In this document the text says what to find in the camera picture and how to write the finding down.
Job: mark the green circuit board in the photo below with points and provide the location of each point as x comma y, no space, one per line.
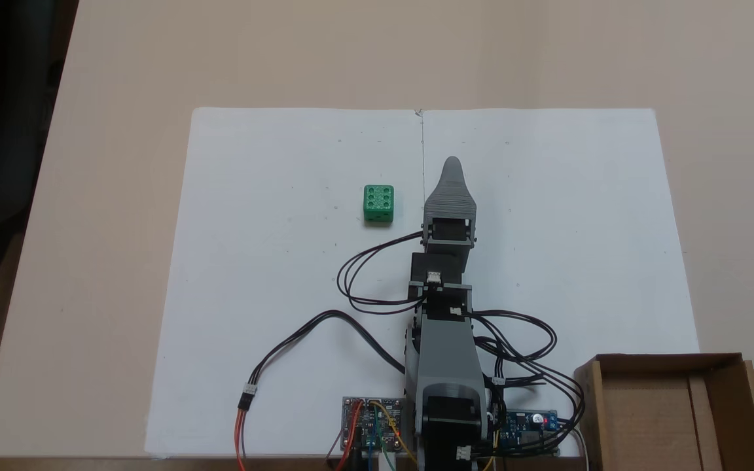
357,425

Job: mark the white paper sheet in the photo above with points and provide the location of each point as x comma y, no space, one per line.
580,229
252,261

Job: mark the blue circuit board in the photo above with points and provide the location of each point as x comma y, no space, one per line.
521,425

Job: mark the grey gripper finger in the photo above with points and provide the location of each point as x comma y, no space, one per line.
450,193

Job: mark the brown cardboard box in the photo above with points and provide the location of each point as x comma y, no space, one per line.
645,418

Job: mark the green dice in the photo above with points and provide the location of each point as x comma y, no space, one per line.
378,203

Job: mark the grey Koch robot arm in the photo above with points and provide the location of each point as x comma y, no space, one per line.
446,353

